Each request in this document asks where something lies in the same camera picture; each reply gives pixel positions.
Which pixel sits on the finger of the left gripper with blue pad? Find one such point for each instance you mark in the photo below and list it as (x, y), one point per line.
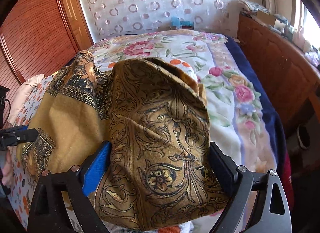
(24, 127)

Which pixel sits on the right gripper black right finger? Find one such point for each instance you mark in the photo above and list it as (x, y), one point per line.
(270, 212)

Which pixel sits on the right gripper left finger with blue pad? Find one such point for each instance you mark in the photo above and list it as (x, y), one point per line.
(48, 212)

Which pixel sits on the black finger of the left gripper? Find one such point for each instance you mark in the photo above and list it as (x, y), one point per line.
(24, 135)

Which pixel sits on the brown patterned garment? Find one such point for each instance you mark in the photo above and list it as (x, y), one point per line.
(140, 142)

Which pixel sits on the person left hand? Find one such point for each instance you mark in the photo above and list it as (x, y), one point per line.
(7, 168)

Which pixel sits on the orange dotted white sheet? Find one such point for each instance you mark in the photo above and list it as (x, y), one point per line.
(30, 147)

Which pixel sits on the floral bed blanket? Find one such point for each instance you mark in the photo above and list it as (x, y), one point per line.
(164, 97)

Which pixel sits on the dark blue blanket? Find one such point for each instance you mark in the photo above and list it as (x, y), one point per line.
(270, 117)

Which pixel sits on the long wooden cabinet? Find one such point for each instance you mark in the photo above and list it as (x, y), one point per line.
(290, 81)

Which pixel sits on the white circle pattern curtain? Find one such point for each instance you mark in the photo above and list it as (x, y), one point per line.
(111, 18)

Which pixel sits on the blue box on headboard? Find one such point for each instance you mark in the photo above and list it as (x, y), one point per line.
(177, 23)

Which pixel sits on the pink bottle on cabinet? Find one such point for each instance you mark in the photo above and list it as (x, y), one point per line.
(298, 38)

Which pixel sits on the cardboard box on cabinet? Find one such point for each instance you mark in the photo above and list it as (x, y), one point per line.
(266, 18)

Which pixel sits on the window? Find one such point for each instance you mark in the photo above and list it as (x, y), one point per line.
(301, 16)

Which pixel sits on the stack of folded cloths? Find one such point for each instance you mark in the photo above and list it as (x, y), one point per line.
(252, 7)

